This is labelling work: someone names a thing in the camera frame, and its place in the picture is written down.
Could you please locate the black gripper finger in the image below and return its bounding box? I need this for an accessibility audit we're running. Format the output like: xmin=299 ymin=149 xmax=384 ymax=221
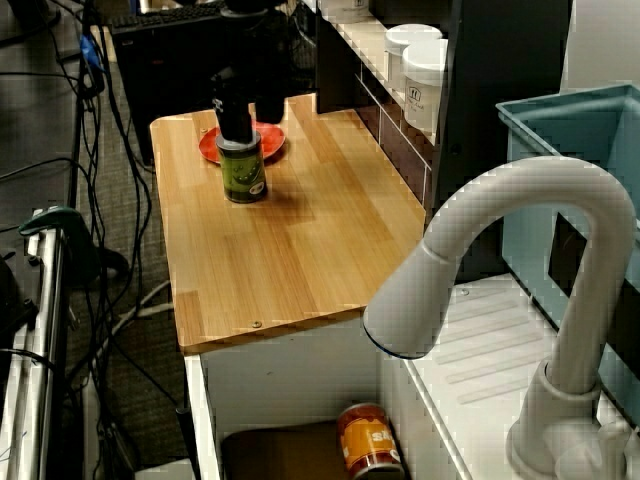
xmin=212 ymin=85 xmax=255 ymax=145
xmin=253 ymin=96 xmax=287 ymax=125

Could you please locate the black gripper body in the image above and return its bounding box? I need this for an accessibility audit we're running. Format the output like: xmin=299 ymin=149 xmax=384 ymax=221
xmin=209 ymin=14 xmax=291 ymax=101

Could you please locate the green label tin can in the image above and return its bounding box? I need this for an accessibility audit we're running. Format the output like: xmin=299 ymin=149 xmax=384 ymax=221
xmin=215 ymin=130 xmax=269 ymax=205

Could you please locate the orange red round plate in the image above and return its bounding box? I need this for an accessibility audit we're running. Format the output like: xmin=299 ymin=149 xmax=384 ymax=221
xmin=198 ymin=119 xmax=289 ymax=166

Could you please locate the black hutch side panel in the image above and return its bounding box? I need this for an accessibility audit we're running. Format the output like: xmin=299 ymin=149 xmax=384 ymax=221
xmin=314 ymin=14 xmax=359 ymax=114

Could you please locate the white storage jar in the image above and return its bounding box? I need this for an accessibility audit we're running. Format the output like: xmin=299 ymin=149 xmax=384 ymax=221
xmin=319 ymin=0 xmax=371 ymax=24

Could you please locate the black computer tower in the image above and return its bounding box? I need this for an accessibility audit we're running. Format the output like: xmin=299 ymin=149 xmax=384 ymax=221
xmin=109 ymin=4 xmax=226 ymax=166

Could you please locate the light wooden shelf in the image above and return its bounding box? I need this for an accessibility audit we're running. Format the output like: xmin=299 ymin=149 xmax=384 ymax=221
xmin=299 ymin=0 xmax=441 ymax=149

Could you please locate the dark tile backsplash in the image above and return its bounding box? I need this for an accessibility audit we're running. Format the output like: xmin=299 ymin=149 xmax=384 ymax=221
xmin=352 ymin=72 xmax=434 ymax=207

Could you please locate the white lidded jar plain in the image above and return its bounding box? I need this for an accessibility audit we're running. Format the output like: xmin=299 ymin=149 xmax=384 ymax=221
xmin=383 ymin=23 xmax=444 ymax=94

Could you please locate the white lidded jar printed label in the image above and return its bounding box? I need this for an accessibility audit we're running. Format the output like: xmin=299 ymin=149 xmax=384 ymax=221
xmin=401 ymin=38 xmax=450 ymax=135

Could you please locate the green clamp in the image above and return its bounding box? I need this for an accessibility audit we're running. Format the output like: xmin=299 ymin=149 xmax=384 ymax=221
xmin=18 ymin=206 xmax=99 ymax=286

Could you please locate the white curved faucet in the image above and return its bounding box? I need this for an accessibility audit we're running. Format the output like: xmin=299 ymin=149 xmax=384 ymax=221
xmin=362 ymin=155 xmax=639 ymax=480

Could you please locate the white sink unit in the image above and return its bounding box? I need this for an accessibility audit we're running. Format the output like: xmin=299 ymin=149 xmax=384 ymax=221
xmin=183 ymin=272 xmax=640 ymax=480

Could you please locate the teal plastic bin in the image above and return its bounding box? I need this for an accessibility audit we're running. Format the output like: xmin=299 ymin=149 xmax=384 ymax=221
xmin=494 ymin=83 xmax=640 ymax=426

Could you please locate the black rod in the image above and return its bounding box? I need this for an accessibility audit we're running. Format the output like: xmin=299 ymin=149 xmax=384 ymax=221
xmin=174 ymin=407 xmax=202 ymax=480

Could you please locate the brown cardboard sheet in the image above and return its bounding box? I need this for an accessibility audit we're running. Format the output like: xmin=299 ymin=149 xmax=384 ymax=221
xmin=221 ymin=420 xmax=351 ymax=480

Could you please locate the orange label soup can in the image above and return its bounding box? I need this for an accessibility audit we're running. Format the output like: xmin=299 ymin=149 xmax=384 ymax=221
xmin=335 ymin=402 xmax=405 ymax=480

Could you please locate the black wire mesh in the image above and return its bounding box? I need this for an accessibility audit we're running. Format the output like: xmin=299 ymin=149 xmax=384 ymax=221
xmin=289 ymin=0 xmax=317 ymax=99

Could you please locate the blue cable plug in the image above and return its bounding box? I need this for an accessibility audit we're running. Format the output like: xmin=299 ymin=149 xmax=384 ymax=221
xmin=79 ymin=32 xmax=105 ymax=76

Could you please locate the black cable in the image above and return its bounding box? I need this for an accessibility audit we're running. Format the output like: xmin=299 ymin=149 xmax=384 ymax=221
xmin=0 ymin=347 xmax=56 ymax=374
xmin=0 ymin=157 xmax=81 ymax=184

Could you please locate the white cable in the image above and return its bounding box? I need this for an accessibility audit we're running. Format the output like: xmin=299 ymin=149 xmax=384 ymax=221
xmin=69 ymin=279 xmax=174 ymax=381

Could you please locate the dark grey hutch post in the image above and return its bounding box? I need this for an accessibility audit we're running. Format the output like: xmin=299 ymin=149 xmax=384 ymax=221
xmin=432 ymin=0 xmax=574 ymax=284

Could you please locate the black bracket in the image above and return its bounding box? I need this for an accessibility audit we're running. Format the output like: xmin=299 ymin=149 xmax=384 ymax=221
xmin=0 ymin=252 xmax=40 ymax=351

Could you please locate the aluminium frame rail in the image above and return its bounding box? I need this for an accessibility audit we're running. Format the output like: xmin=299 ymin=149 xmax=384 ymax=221
xmin=0 ymin=219 xmax=69 ymax=480

